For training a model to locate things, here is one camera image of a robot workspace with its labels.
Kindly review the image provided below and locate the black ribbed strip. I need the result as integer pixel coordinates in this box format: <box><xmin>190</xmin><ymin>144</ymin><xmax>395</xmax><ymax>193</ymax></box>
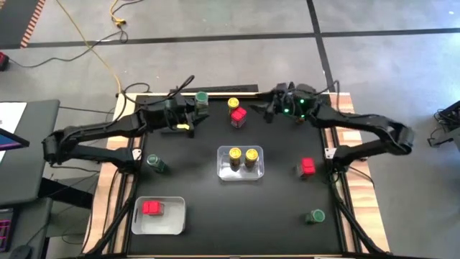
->
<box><xmin>170</xmin><ymin>83</ymin><xmax>259</xmax><ymax>94</ymax></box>

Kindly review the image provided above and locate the black floor cable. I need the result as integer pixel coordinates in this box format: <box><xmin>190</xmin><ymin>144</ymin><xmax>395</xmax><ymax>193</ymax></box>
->
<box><xmin>6</xmin><ymin>30</ymin><xmax>129</xmax><ymax>69</ymax></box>

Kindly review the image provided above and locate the white plastic bin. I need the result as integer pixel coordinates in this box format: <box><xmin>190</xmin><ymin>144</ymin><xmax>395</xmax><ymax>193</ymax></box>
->
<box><xmin>130</xmin><ymin>196</ymin><xmax>187</xmax><ymax>236</ymax></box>

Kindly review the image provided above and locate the grey side desk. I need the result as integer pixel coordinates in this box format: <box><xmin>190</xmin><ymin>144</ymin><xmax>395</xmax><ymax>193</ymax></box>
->
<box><xmin>0</xmin><ymin>99</ymin><xmax>61</xmax><ymax>208</ymax></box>

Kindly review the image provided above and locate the lit computer screen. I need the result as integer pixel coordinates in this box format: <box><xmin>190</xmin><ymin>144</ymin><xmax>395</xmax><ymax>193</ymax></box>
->
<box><xmin>0</xmin><ymin>126</ymin><xmax>31</xmax><ymax>151</ymax></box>

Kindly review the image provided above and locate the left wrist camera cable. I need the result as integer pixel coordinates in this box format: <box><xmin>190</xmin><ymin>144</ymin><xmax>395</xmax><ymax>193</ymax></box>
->
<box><xmin>121</xmin><ymin>74</ymin><xmax>196</xmax><ymax>109</ymax></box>

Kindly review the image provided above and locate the green-lid spice jar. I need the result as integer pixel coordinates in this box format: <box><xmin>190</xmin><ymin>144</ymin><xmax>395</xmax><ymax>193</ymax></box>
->
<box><xmin>304</xmin><ymin>209</ymin><xmax>326</xmax><ymax>225</ymax></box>
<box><xmin>146</xmin><ymin>153</ymin><xmax>167</xmax><ymax>174</ymax></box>
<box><xmin>193</xmin><ymin>91</ymin><xmax>210</xmax><ymax>117</ymax></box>

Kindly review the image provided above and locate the yellow cable with plug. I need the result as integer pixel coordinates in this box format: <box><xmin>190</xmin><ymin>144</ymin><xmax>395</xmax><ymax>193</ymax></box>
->
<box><xmin>109</xmin><ymin>0</ymin><xmax>127</xmax><ymax>27</ymax></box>

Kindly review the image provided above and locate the black orange-striped floor mat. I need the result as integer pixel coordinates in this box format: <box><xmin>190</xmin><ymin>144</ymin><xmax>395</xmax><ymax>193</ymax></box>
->
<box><xmin>0</xmin><ymin>0</ymin><xmax>47</xmax><ymax>50</ymax></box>

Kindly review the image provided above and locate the white paper sheet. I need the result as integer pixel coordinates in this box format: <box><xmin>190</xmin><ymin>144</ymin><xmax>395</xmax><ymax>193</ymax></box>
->
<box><xmin>0</xmin><ymin>101</ymin><xmax>28</xmax><ymax>161</ymax></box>

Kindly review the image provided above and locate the black equipment with cables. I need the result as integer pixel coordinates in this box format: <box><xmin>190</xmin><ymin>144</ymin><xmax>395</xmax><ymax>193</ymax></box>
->
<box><xmin>426</xmin><ymin>99</ymin><xmax>460</xmax><ymax>149</ymax></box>

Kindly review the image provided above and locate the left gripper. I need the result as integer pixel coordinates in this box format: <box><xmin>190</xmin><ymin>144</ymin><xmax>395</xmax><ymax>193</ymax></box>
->
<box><xmin>156</xmin><ymin>96</ymin><xmax>210</xmax><ymax>140</ymax></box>

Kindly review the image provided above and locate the long yellow floor cable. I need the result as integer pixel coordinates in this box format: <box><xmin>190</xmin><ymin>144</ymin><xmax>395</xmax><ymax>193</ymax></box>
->
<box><xmin>55</xmin><ymin>0</ymin><xmax>123</xmax><ymax>94</ymax></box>

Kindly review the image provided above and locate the red-lid smoked paprika tin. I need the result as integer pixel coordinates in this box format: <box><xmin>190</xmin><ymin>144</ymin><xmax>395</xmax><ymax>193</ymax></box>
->
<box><xmin>230</xmin><ymin>106</ymin><xmax>248</xmax><ymax>130</ymax></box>
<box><xmin>142</xmin><ymin>200</ymin><xmax>165</xmax><ymax>217</ymax></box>
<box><xmin>296</xmin><ymin>157</ymin><xmax>317</xmax><ymax>180</ymax></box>

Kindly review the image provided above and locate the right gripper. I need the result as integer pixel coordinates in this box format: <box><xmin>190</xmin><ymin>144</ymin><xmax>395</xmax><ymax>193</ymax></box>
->
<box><xmin>249</xmin><ymin>81</ymin><xmax>321</xmax><ymax>124</ymax></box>

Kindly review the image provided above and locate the backlit keyboard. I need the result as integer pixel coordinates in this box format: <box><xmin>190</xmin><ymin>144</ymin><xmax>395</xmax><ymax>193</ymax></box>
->
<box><xmin>0</xmin><ymin>207</ymin><xmax>16</xmax><ymax>253</ymax></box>

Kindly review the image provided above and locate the wooden table board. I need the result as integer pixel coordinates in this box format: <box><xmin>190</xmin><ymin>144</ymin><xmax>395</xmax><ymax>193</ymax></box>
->
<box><xmin>82</xmin><ymin>91</ymin><xmax>391</xmax><ymax>255</ymax></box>

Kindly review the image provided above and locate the clear plastic bin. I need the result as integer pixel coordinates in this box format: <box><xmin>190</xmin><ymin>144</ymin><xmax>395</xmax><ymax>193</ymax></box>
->
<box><xmin>216</xmin><ymin>145</ymin><xmax>265</xmax><ymax>181</ymax></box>

